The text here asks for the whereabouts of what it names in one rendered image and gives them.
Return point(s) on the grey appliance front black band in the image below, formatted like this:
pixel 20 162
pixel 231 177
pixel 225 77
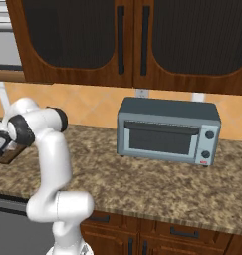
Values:
pixel 13 232

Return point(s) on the grey toaster oven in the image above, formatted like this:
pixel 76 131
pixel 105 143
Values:
pixel 165 111

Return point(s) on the wooden base cupboard door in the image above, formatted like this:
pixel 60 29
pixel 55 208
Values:
pixel 179 249
pixel 238 246
pixel 106 242

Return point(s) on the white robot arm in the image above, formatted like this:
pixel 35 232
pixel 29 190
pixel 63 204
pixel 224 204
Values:
pixel 54 156

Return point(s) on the wooden drawer front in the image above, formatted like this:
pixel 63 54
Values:
pixel 212 232
pixel 122 220

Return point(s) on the white slanted bar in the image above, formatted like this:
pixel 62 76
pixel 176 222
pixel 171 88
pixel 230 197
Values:
pixel 2 94

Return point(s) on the black toaster oven knob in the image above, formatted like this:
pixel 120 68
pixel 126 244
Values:
pixel 209 134
pixel 205 154

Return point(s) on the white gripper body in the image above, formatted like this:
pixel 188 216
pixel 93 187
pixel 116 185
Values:
pixel 3 148

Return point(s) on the wooden cupboard door dark panel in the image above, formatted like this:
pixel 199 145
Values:
pixel 69 40
pixel 195 40

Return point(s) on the white wall socket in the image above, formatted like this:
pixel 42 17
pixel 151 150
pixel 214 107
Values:
pixel 197 97
pixel 142 93

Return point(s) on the dark brown cutting board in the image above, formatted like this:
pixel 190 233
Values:
pixel 13 154

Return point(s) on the grey range hood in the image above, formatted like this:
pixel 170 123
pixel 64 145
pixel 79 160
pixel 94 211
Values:
pixel 4 43

